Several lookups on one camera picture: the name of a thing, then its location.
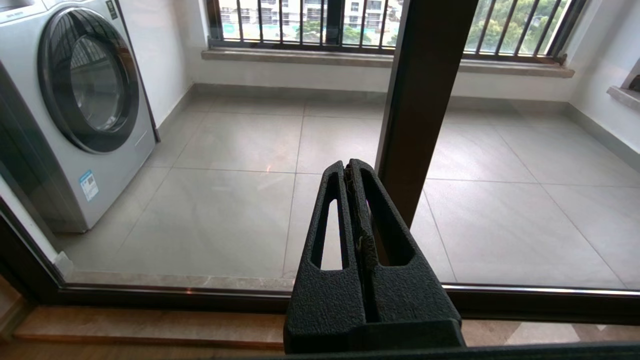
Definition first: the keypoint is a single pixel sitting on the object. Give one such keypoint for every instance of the dark window frame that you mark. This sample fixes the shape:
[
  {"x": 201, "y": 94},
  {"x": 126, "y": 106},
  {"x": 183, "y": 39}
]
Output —
[{"x": 334, "y": 20}]

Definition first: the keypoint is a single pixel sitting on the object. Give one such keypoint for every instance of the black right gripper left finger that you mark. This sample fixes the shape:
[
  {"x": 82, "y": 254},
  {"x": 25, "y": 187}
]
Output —
[{"x": 325, "y": 300}]

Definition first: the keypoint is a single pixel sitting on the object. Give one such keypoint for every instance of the long dark balcony railing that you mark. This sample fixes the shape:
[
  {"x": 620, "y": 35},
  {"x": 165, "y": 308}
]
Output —
[{"x": 280, "y": 44}]

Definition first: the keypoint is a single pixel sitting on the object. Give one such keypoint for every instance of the dark brown sliding glass door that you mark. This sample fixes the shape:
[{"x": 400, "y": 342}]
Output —
[{"x": 425, "y": 110}]

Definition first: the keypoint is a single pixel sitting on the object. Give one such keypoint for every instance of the grey stone window sill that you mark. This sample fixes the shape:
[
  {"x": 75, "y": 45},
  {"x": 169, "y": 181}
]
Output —
[
  {"x": 625, "y": 97},
  {"x": 300, "y": 57}
]

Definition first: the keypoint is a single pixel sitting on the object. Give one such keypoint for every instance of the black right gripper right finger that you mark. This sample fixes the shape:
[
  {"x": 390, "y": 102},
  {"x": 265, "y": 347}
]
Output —
[{"x": 405, "y": 295}]

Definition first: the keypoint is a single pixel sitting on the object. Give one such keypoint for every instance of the silver front-load washing machine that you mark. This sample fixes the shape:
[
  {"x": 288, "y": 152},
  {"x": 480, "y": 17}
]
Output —
[{"x": 75, "y": 140}]

